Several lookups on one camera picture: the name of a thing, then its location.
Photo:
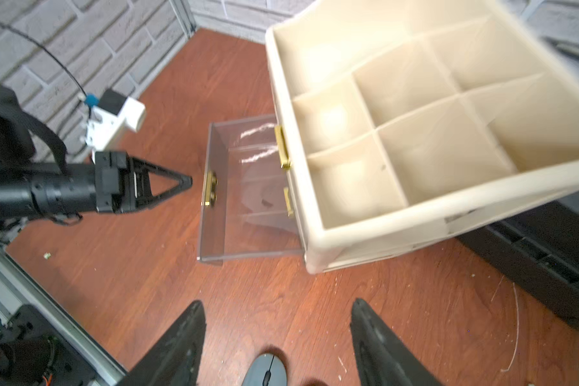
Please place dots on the beige drawer organizer cabinet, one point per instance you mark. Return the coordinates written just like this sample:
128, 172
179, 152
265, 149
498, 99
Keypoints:
388, 151

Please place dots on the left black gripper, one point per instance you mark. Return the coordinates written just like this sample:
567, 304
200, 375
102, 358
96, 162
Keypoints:
125, 184

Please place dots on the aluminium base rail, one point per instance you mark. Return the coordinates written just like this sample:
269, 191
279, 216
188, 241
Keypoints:
18, 288

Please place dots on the black plastic toolbox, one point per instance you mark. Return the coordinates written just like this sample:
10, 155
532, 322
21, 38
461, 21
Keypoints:
537, 124

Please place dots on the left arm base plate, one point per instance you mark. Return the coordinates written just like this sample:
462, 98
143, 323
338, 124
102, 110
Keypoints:
33, 352

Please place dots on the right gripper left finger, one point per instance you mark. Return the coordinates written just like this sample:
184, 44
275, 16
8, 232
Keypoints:
176, 357

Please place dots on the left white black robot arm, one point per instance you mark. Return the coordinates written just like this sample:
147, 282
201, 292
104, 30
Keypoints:
37, 182

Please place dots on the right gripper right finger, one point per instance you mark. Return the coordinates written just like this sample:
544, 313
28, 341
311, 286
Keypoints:
381, 357

